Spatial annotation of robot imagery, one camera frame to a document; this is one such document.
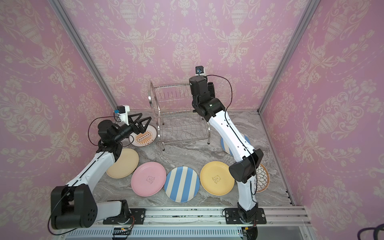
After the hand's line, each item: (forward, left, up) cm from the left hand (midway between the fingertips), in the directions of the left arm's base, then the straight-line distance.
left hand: (146, 117), depth 76 cm
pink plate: (-20, +2, -31) cm, 37 cm away
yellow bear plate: (-20, -37, -29) cm, 52 cm away
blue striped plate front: (-23, -18, -31) cm, 42 cm away
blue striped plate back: (+1, -46, -30) cm, 54 cm away
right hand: (+11, -31, +13) cm, 35 cm away
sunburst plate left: (+7, +10, -30) cm, 32 cm away
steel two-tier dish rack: (+22, -11, -25) cm, 35 cm away
